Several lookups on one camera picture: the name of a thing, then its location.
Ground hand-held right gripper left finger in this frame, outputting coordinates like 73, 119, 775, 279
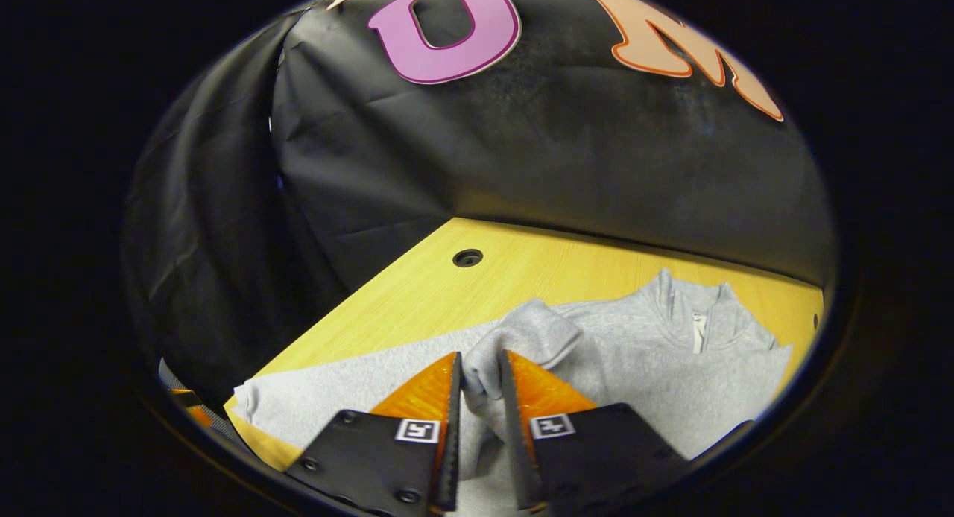
283, 352, 463, 516

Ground grey zip-collar sweatshirt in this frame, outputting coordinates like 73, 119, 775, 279
233, 269, 793, 517

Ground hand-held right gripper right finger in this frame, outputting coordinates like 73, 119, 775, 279
498, 349, 757, 514

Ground black backdrop cloth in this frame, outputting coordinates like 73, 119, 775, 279
123, 0, 835, 413

